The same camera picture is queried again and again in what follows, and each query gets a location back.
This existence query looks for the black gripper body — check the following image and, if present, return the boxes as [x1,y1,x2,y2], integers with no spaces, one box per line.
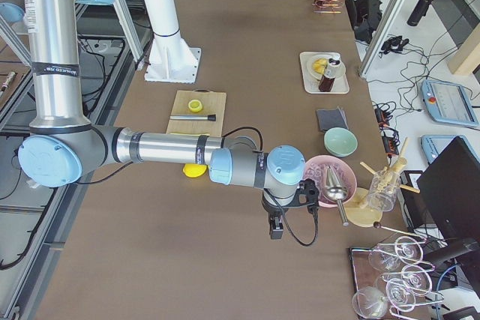
[262,178,320,229]

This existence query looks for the braided donut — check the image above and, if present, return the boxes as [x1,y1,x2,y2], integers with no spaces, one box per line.
[312,58,329,74]

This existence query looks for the white round plate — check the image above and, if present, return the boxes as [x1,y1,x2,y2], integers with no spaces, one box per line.
[306,53,340,80]

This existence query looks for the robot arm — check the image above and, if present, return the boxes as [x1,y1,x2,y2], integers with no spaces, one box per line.
[18,0,319,239]

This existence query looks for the cream rectangular tray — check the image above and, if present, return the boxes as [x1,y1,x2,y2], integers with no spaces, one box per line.
[299,52,350,94]

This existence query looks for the dark tea bottle on tray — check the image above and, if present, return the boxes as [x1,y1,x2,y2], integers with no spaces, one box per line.
[318,58,341,92]

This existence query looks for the pink bowl with ice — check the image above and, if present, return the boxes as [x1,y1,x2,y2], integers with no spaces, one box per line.
[303,155,357,208]

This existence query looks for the metal scoop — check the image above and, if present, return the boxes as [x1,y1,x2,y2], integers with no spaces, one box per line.
[322,166,350,226]

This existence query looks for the green bowl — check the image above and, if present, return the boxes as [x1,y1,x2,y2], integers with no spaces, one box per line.
[324,127,358,157]

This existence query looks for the wooden mug tree stand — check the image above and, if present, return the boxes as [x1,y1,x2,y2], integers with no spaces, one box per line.
[346,137,420,227]

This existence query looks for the clear glass mug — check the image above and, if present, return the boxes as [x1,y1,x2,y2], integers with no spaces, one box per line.
[366,170,400,212]

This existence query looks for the grey folded cloth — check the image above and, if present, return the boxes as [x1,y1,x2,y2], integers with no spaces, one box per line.
[316,107,349,132]

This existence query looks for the yellow lemon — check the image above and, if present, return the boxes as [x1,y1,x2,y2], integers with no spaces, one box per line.
[182,163,208,178]

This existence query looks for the wine glass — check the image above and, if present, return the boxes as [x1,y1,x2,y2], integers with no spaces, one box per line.
[352,286,389,319]
[376,265,433,297]
[368,236,423,272]
[385,278,416,312]

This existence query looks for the wooden cutting board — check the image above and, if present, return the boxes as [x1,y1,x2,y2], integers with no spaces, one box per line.
[166,90,227,136]

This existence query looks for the blue teach pendant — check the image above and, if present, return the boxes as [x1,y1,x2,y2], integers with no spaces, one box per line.
[421,79,479,127]
[420,135,456,165]

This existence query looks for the yellow plastic knife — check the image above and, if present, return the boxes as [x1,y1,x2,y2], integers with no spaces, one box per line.
[168,133,209,136]

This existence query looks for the half lemon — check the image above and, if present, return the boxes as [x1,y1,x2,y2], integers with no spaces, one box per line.
[187,99,203,113]

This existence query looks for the black monitor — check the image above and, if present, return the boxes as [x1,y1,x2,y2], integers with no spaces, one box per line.
[418,136,479,240]

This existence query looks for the black thermos bottle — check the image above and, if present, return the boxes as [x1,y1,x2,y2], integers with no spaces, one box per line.
[406,0,433,26]

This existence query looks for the copper wire bottle rack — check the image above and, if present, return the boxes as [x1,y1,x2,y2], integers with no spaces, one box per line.
[312,0,344,14]

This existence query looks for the aluminium frame post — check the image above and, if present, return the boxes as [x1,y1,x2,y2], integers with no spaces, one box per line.
[358,0,405,79]

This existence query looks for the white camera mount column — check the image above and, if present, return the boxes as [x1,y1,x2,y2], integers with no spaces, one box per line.
[144,0,201,84]

